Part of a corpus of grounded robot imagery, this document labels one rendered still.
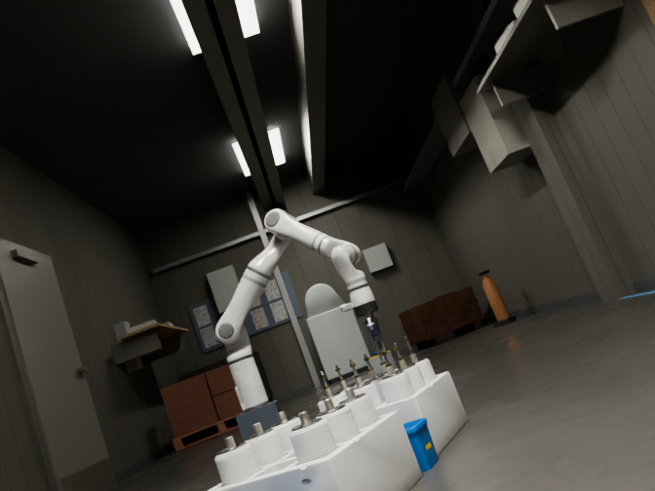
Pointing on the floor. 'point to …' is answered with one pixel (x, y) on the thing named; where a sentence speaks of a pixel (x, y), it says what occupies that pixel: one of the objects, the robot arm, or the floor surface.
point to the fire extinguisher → (496, 301)
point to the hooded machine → (334, 333)
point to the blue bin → (421, 443)
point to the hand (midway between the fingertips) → (380, 346)
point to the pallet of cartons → (202, 405)
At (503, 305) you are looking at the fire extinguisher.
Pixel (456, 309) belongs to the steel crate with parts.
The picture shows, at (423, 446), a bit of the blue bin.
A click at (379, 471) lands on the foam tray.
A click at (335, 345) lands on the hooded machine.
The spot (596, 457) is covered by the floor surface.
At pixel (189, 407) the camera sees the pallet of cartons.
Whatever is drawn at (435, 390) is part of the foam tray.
